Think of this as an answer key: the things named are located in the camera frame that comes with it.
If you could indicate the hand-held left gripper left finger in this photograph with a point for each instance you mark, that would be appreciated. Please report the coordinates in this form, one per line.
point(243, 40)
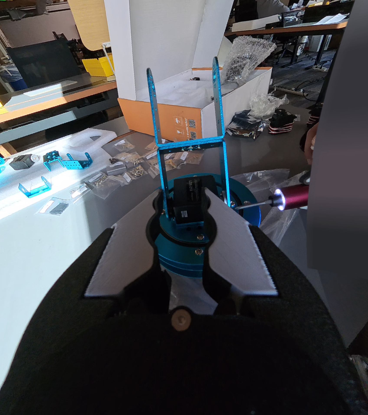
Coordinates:
point(125, 249)

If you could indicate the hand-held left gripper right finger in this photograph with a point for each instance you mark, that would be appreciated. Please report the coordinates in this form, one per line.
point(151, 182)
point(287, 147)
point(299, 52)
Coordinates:
point(239, 253)

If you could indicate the maroon electric screwdriver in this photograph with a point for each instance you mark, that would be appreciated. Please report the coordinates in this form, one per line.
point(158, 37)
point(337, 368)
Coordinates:
point(294, 196)

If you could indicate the blue toy robot arm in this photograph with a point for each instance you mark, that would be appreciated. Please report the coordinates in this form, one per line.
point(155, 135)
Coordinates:
point(190, 197)

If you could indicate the grey desk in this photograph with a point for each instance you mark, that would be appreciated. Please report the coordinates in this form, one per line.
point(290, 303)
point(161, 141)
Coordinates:
point(294, 259)

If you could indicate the person's right hand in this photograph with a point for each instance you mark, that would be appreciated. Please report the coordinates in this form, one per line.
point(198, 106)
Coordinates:
point(310, 146)

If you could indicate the flat clear plastic bag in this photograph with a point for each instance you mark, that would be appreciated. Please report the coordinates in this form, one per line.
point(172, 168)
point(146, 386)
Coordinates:
point(268, 181)

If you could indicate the dark antistatic bag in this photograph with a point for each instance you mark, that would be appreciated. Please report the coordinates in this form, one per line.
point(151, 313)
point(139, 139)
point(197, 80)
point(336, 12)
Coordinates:
point(247, 124)

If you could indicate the pile of small screw bags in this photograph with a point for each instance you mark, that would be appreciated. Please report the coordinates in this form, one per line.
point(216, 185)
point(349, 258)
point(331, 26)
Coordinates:
point(128, 168)

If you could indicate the small bag of black parts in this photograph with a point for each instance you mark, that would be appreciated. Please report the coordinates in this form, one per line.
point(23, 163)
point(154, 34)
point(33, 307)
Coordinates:
point(54, 207)

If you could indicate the crumpled clear plastic bag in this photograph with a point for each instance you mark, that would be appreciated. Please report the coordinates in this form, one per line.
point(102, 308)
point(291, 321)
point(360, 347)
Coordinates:
point(268, 103)

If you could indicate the white foam sheet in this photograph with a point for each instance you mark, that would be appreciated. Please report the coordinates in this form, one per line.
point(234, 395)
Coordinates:
point(25, 275)

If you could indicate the white foam insert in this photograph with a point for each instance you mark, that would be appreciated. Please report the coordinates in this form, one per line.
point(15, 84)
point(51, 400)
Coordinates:
point(80, 142)

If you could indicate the clear bubble wrap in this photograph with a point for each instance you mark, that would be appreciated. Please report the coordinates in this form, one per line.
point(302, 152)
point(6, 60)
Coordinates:
point(248, 58)

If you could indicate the grey servo motor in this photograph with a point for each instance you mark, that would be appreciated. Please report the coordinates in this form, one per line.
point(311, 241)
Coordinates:
point(23, 162)

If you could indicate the wooden table with black legs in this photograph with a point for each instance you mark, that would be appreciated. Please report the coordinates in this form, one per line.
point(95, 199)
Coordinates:
point(287, 29)

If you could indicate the wooden side table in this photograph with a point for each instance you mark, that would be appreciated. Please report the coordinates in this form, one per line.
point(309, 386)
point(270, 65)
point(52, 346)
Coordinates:
point(41, 100)

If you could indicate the yellow storage bins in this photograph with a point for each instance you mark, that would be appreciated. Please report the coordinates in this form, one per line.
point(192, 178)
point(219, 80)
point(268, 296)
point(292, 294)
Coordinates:
point(98, 66)

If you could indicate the white and orange cardboard box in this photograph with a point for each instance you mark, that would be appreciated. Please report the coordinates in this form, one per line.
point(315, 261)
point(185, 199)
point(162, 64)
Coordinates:
point(158, 39)

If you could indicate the black monitor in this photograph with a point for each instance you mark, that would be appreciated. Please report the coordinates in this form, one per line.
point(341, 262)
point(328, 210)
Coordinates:
point(44, 61)

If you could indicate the pale wooden board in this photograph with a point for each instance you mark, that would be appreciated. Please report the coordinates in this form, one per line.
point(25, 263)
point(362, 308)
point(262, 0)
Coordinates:
point(86, 22)

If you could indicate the blue wide u-shaped bracket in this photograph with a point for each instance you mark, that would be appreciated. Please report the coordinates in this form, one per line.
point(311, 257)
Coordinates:
point(76, 163)

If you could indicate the blue flat u-shaped bracket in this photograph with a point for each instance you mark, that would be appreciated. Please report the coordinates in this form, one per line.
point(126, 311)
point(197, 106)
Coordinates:
point(36, 191)

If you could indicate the blue perforated metal bracket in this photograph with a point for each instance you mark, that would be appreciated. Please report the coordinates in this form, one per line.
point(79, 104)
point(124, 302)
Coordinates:
point(51, 159)

